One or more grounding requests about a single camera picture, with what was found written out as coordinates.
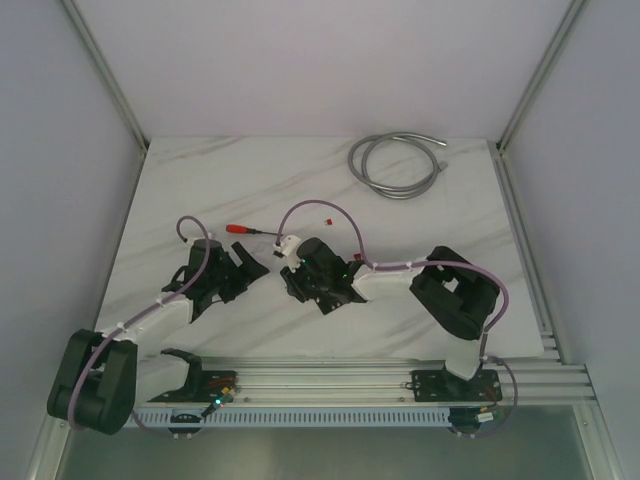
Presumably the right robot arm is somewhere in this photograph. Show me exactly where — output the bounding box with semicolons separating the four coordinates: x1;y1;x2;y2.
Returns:
275;235;507;399

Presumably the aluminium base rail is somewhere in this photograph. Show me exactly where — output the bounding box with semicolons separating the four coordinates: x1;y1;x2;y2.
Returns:
134;352;597;407

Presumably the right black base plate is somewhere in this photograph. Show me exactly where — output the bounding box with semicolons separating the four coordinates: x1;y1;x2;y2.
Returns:
404;369;503;404

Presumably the coiled grey metal hose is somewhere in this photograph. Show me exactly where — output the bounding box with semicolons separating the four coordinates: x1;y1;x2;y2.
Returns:
347;131;450;202

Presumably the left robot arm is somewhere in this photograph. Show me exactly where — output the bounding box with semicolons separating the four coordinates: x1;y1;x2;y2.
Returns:
46;239;269;435

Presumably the black fuse box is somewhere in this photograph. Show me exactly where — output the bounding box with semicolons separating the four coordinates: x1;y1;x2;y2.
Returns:
315;295;351;315

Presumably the slotted grey cable duct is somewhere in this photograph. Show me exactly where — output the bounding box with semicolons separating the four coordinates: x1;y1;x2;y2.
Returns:
136;405;451;429

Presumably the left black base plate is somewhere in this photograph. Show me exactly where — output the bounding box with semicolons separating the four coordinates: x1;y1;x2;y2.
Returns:
150;370;237;403

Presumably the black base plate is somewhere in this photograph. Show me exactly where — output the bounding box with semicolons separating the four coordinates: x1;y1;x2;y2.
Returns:
404;369;503;404
150;370;237;403

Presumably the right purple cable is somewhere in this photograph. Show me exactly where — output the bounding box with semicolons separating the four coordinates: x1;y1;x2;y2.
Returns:
277;199;519;441

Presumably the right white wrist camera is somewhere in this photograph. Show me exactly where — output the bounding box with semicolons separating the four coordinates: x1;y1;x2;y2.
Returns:
273;235;301;259

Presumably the red handled screwdriver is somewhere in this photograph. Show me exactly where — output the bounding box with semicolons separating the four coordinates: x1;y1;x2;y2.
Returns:
225;224;277;236

